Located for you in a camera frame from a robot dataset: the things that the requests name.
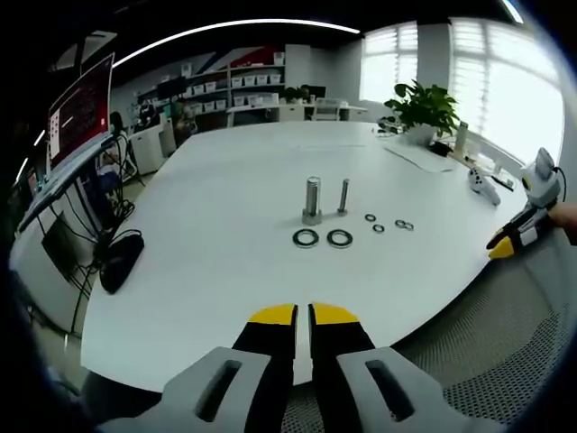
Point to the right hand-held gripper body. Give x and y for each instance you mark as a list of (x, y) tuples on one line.
[(541, 180)]

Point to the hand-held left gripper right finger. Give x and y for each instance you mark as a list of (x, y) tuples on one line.
[(351, 361)]

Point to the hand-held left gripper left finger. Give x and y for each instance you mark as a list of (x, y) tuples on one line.
[(252, 361)]

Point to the small steel washer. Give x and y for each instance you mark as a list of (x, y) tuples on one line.
[(411, 225), (367, 217), (397, 223), (374, 227)]

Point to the large steel washer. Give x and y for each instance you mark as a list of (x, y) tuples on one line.
[(298, 238), (332, 239)]

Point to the thin steel threaded stud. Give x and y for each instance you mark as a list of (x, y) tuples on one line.
[(344, 197)]

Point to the thick steel threaded stud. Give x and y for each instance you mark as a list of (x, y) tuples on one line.
[(313, 200)]

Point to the person's right hand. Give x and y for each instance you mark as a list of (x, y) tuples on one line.
[(567, 221)]

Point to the white game controller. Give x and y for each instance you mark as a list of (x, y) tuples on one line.
[(482, 185)]

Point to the grey mesh chair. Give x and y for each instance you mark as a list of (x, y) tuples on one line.
[(496, 343)]

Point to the green potted plant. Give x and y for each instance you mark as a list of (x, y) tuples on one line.
[(426, 108)]

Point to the black padded chair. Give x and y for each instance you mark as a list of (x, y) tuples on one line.
[(119, 261)]

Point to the white office chair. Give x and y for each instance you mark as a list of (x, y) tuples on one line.
[(325, 110)]

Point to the grey monitor desk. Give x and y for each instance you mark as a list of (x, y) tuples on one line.
[(58, 180)]

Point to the white storage shelf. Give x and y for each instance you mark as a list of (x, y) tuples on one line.
[(243, 88)]

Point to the computer monitor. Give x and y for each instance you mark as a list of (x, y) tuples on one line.
[(81, 113)]

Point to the curved ceiling light strip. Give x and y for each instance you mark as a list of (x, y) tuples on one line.
[(234, 34)]

